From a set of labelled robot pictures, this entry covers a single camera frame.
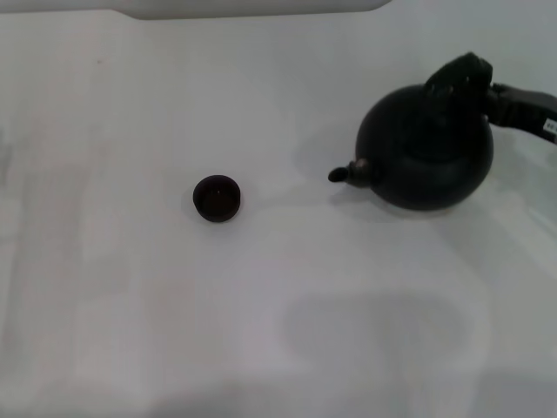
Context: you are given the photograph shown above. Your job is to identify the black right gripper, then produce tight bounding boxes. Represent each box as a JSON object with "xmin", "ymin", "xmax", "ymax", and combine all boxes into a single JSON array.
[{"xmin": 482, "ymin": 81, "xmax": 557, "ymax": 147}]

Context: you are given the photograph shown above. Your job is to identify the black round teapot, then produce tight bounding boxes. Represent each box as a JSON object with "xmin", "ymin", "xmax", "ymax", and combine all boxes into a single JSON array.
[{"xmin": 328, "ymin": 51, "xmax": 496, "ymax": 215}]

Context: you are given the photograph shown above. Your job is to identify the dark brown teacup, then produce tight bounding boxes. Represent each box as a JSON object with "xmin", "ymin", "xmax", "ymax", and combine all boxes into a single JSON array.
[{"xmin": 192, "ymin": 173, "xmax": 243, "ymax": 222}]

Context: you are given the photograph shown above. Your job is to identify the white tablecloth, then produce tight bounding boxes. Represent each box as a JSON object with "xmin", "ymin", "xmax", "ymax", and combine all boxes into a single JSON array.
[{"xmin": 0, "ymin": 10, "xmax": 557, "ymax": 418}]

